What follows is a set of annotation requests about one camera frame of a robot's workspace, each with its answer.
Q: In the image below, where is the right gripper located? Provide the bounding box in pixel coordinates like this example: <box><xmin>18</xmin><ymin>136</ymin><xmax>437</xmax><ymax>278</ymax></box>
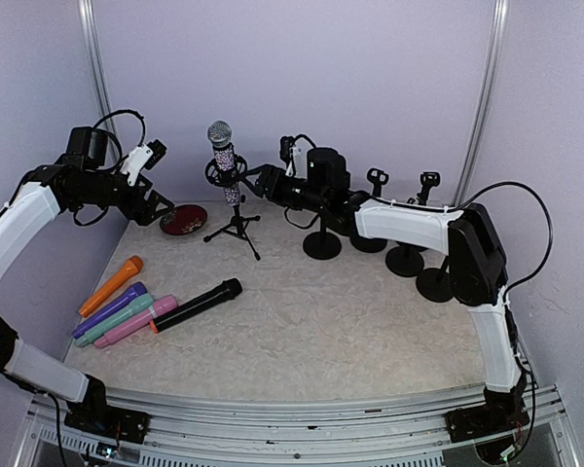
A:
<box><xmin>240</xmin><ymin>162</ymin><xmax>328</xmax><ymax>212</ymax></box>

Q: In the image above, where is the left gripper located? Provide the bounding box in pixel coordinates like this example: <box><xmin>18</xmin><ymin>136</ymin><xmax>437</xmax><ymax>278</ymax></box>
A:
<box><xmin>74</xmin><ymin>169</ymin><xmax>174</xmax><ymax>225</ymax></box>

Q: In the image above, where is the black tripod mic stand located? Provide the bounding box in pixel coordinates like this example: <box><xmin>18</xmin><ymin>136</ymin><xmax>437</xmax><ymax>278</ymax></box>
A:
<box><xmin>203</xmin><ymin>154</ymin><xmax>261</xmax><ymax>261</ymax></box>

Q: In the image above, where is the silver rhinestone microphone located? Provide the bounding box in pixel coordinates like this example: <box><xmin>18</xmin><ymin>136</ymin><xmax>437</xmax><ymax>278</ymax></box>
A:
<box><xmin>205</xmin><ymin>121</ymin><xmax>240</xmax><ymax>207</ymax></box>

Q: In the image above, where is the orange microphone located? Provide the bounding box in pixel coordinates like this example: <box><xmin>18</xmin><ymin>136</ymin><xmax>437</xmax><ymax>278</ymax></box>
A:
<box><xmin>79</xmin><ymin>256</ymin><xmax>144</xmax><ymax>318</ymax></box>

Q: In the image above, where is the purple microphone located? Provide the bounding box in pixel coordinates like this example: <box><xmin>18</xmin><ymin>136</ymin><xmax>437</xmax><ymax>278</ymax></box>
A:
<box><xmin>72</xmin><ymin>281</ymin><xmax>147</xmax><ymax>339</ymax></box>

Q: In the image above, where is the teal microphone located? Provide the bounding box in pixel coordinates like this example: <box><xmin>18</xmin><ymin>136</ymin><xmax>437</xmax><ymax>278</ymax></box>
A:
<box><xmin>74</xmin><ymin>293</ymin><xmax>154</xmax><ymax>347</ymax></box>

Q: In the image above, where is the pink microphone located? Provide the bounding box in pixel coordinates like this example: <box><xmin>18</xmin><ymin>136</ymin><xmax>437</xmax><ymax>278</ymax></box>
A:
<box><xmin>93</xmin><ymin>295</ymin><xmax>178</xmax><ymax>348</ymax></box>

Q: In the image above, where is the black tall microphone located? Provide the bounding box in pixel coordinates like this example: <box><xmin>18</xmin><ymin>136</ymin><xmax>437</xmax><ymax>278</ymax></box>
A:
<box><xmin>150</xmin><ymin>278</ymin><xmax>243</xmax><ymax>333</ymax></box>

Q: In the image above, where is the black round-base stand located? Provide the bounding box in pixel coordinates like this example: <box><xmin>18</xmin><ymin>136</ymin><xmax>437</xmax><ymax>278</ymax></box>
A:
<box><xmin>417</xmin><ymin>171</ymin><xmax>441</xmax><ymax>206</ymax></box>

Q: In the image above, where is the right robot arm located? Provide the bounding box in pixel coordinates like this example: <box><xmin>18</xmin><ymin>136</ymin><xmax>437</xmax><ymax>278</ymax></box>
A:
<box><xmin>232</xmin><ymin>137</ymin><xmax>529</xmax><ymax>432</ymax></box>

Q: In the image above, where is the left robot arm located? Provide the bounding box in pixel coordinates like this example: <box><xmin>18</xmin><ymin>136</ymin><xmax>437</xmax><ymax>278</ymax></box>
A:
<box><xmin>0</xmin><ymin>124</ymin><xmax>174</xmax><ymax>433</ymax></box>

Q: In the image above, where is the dark red floral plate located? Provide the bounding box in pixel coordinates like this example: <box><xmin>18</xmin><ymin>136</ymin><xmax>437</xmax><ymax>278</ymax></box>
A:
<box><xmin>159</xmin><ymin>204</ymin><xmax>208</xmax><ymax>236</ymax></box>

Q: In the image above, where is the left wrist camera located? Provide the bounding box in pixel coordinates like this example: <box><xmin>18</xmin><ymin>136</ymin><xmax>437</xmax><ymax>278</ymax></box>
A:
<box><xmin>120</xmin><ymin>139</ymin><xmax>167</xmax><ymax>187</ymax></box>

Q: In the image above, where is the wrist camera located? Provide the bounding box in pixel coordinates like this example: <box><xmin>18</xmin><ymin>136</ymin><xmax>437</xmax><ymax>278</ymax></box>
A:
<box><xmin>120</xmin><ymin>139</ymin><xmax>167</xmax><ymax>187</ymax></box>
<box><xmin>279</xmin><ymin>136</ymin><xmax>303</xmax><ymax>177</ymax></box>

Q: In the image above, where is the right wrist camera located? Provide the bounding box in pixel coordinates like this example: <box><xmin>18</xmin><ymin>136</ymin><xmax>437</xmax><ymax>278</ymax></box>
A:
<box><xmin>279</xmin><ymin>136</ymin><xmax>303</xmax><ymax>177</ymax></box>

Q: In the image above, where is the left metal frame post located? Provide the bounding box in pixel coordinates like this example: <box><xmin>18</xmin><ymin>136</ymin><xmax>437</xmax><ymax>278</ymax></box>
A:
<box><xmin>76</xmin><ymin>0</ymin><xmax>123</xmax><ymax>162</ymax></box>

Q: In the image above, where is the metal frame post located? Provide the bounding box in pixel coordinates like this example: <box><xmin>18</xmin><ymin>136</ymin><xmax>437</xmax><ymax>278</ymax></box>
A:
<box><xmin>76</xmin><ymin>0</ymin><xmax>123</xmax><ymax>162</ymax></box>
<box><xmin>452</xmin><ymin>0</ymin><xmax>510</xmax><ymax>205</ymax></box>

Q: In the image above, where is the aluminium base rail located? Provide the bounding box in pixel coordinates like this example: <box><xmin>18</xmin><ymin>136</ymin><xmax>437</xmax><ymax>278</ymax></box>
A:
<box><xmin>14</xmin><ymin>378</ymin><xmax>584</xmax><ymax>467</ymax></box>

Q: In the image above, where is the right metal frame post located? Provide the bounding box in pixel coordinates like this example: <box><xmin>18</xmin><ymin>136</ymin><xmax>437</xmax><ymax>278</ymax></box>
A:
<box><xmin>452</xmin><ymin>0</ymin><xmax>510</xmax><ymax>205</ymax></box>

